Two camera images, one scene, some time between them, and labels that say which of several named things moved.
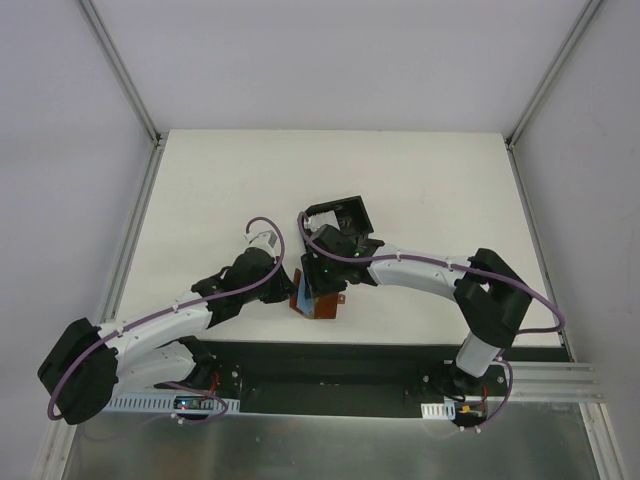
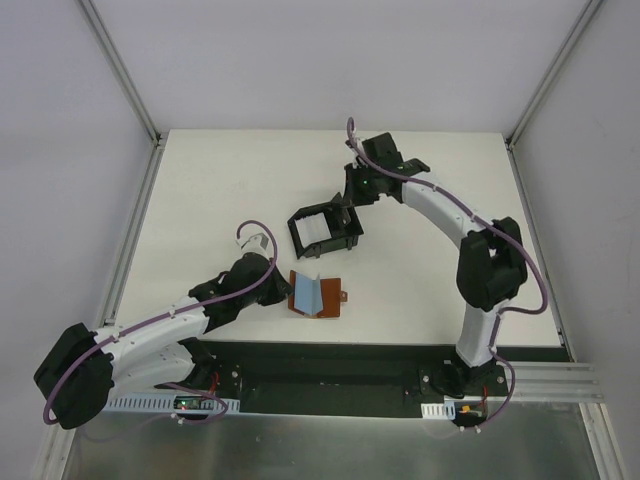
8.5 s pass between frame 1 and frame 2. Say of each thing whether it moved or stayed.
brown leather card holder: stayed
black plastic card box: moved
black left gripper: stayed
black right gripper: moved
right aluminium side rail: stayed
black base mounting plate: stayed
